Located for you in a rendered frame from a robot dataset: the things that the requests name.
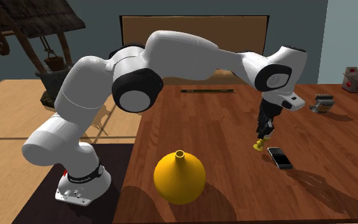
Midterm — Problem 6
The black phone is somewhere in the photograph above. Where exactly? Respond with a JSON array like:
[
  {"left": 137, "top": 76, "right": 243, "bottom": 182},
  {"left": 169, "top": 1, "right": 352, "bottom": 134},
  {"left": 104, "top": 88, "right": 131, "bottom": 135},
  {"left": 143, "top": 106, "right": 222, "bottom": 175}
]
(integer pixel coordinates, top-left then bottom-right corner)
[{"left": 266, "top": 146, "right": 294, "bottom": 171}]

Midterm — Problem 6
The long dark ruler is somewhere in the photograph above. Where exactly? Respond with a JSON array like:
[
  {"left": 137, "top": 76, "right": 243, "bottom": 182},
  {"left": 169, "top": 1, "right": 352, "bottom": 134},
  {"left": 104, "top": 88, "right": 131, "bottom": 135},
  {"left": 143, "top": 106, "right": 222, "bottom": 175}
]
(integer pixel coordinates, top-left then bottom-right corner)
[{"left": 180, "top": 88, "right": 235, "bottom": 94}]

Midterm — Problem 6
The yellow cone-shaped vase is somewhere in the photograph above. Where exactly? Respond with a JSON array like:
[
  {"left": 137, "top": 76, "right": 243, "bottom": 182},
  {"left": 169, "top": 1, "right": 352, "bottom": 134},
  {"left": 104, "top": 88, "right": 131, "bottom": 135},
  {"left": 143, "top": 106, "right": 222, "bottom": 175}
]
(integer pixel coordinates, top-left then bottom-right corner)
[{"left": 153, "top": 150, "right": 207, "bottom": 206}]

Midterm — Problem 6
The small yellow peg figure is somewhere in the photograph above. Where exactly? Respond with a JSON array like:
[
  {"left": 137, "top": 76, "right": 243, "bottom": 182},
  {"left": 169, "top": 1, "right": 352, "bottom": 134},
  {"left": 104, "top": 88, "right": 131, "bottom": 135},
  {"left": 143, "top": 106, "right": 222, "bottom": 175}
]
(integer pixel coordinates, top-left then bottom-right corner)
[{"left": 252, "top": 136, "right": 271, "bottom": 152}]

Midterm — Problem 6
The brown wooden table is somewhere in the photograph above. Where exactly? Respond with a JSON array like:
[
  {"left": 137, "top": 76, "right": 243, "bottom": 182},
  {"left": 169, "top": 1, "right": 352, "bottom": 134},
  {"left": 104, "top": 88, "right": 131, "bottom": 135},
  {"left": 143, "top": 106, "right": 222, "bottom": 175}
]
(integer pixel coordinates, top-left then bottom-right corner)
[{"left": 113, "top": 82, "right": 358, "bottom": 224}]

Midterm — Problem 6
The small grey toaster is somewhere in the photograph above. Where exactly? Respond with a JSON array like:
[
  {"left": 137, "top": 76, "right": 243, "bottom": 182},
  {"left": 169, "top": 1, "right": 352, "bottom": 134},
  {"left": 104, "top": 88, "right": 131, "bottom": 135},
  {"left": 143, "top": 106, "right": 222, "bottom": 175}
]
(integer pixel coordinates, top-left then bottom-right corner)
[{"left": 309, "top": 94, "right": 336, "bottom": 115}]

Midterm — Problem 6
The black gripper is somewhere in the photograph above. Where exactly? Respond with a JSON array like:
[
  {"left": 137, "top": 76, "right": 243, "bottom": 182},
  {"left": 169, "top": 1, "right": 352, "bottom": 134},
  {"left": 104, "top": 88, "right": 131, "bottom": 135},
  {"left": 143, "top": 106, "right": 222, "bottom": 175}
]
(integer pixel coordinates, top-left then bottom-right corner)
[{"left": 256, "top": 99, "right": 284, "bottom": 141}]

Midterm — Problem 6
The brown board with dark frame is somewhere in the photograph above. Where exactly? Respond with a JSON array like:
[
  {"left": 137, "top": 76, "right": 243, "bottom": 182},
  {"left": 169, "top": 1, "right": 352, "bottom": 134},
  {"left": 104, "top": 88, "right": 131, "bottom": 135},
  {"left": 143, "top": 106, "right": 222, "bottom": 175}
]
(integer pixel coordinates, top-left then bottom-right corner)
[{"left": 119, "top": 15, "right": 270, "bottom": 87}]

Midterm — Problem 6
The wooden well with bucket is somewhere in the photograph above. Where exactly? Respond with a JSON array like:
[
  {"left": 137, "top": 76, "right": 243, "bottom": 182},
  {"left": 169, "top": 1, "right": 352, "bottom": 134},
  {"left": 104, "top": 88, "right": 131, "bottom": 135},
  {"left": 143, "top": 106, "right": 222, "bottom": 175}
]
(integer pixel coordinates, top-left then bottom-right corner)
[{"left": 0, "top": 0, "right": 86, "bottom": 109}]

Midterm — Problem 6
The dark robot stand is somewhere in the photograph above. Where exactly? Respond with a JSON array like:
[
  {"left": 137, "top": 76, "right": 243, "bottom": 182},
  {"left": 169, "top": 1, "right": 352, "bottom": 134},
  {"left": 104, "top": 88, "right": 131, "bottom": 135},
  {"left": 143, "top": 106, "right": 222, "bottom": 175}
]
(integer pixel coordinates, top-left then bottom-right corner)
[{"left": 11, "top": 143, "right": 136, "bottom": 224}]

